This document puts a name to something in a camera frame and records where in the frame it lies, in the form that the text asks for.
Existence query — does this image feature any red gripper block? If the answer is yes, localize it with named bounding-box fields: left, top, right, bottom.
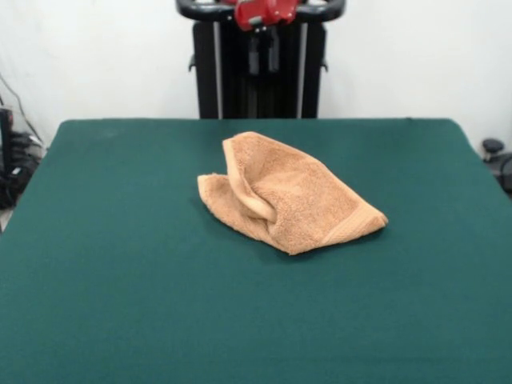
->
left=234, top=0, right=299, bottom=75

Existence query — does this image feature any tan terry towel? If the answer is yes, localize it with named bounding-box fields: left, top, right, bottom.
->
left=197, top=130, right=389, bottom=256

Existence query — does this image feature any black office chair base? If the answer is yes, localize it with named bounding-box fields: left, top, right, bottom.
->
left=482, top=138, right=512, bottom=201

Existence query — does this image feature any dark green table cloth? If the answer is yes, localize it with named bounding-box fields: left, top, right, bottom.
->
left=0, top=118, right=512, bottom=384

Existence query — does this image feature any black equipment stack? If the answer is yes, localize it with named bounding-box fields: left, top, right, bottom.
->
left=0, top=106, right=46, bottom=210

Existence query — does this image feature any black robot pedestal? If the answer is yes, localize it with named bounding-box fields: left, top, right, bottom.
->
left=174, top=0, right=345, bottom=120

